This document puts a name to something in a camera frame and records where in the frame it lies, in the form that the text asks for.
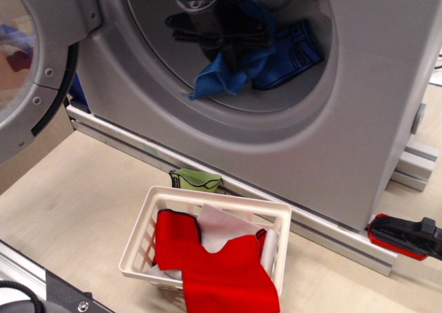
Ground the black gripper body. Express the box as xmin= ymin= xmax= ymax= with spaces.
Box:
xmin=165 ymin=0 xmax=269 ymax=49

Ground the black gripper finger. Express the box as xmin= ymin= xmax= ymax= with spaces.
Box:
xmin=202 ymin=45 xmax=249 ymax=72

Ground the plain blue cloth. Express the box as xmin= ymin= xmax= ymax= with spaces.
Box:
xmin=188 ymin=0 xmax=278 ymax=100

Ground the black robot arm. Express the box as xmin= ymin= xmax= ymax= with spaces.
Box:
xmin=165 ymin=0 xmax=271 ymax=72

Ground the grey toy washing machine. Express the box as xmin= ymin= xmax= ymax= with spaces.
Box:
xmin=78 ymin=0 xmax=441 ymax=229

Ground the grey washing machine door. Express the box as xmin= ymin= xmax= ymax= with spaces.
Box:
xmin=1 ymin=0 xmax=101 ymax=162

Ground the white plastic laundry basket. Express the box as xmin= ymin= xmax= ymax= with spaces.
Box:
xmin=119 ymin=186 xmax=291 ymax=294

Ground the blue jeans-print cloth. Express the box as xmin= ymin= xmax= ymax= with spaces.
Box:
xmin=252 ymin=20 xmax=323 ymax=91

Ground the green cloth with black outline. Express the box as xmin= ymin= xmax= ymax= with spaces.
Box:
xmin=169 ymin=169 xmax=222 ymax=193

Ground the white cloth in basket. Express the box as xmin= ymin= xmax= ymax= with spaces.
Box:
xmin=151 ymin=205 xmax=278 ymax=286

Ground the blue object behind door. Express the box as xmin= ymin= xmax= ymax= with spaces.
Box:
xmin=1 ymin=24 xmax=35 ymax=72

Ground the aluminium extrusion block right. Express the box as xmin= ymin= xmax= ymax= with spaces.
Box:
xmin=390 ymin=140 xmax=440 ymax=191

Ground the red cloth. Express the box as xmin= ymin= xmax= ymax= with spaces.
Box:
xmin=155 ymin=209 xmax=280 ymax=312

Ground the red and black clamp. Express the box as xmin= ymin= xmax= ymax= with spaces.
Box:
xmin=367 ymin=214 xmax=441 ymax=261

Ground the long aluminium base rail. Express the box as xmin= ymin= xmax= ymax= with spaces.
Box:
xmin=66 ymin=105 xmax=398 ymax=276

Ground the black bracket with screw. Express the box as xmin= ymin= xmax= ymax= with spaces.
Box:
xmin=46 ymin=270 xmax=112 ymax=313

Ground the aluminium rail bottom left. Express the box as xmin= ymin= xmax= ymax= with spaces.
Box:
xmin=1 ymin=241 xmax=47 ymax=301

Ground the black cable bottom left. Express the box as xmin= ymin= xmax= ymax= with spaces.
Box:
xmin=0 ymin=280 xmax=44 ymax=313

